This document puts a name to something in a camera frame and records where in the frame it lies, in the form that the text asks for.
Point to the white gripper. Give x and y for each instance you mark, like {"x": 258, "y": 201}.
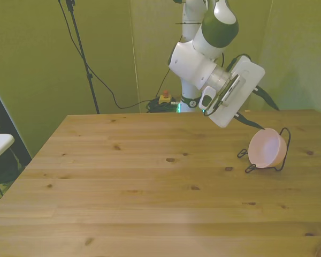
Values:
{"x": 247, "y": 88}

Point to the pink plastic bowl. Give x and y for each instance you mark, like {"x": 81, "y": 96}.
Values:
{"x": 267, "y": 150}

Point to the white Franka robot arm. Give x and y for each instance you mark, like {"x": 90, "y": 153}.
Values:
{"x": 192, "y": 67}

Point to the yellow emergency stop box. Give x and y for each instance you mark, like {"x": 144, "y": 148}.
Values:
{"x": 165, "y": 99}

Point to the black slanted panel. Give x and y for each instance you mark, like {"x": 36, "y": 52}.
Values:
{"x": 5, "y": 117}

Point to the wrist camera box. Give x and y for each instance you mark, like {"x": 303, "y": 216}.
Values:
{"x": 231, "y": 89}

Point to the black camera stand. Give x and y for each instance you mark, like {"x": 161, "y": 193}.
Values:
{"x": 83, "y": 56}

